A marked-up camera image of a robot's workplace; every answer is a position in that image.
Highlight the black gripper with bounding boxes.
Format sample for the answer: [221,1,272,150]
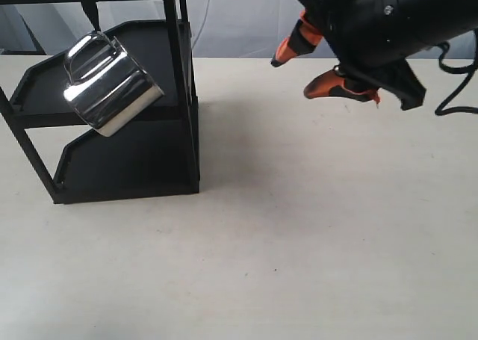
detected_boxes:
[270,0,426,111]

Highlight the stainless steel mug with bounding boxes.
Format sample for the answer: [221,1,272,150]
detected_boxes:
[63,31,165,137]

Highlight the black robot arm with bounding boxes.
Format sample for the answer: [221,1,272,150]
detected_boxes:
[271,0,477,111]

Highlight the black two-tier metal rack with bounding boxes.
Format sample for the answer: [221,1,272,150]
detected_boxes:
[1,0,200,204]

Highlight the white backdrop curtain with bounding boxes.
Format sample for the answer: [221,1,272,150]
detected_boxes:
[1,0,474,59]

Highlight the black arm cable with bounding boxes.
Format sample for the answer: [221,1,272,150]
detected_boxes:
[435,31,478,117]

